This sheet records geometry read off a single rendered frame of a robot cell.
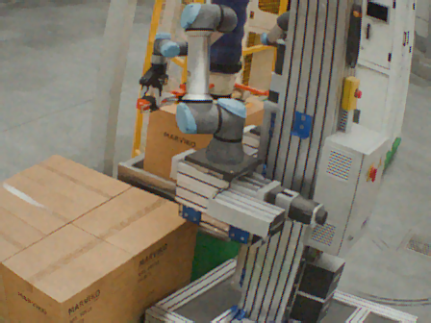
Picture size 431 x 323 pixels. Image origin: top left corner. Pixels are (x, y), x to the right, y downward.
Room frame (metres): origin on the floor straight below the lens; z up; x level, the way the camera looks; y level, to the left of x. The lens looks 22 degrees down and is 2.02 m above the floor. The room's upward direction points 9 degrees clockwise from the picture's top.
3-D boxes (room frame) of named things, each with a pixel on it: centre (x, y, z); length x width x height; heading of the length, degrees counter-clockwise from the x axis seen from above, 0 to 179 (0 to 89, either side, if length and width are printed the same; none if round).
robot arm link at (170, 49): (2.83, 0.26, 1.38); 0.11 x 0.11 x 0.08; 26
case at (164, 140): (3.42, 0.05, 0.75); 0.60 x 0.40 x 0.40; 152
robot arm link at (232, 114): (2.48, -0.03, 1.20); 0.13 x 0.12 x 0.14; 116
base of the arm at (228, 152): (2.48, -0.03, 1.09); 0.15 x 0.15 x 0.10
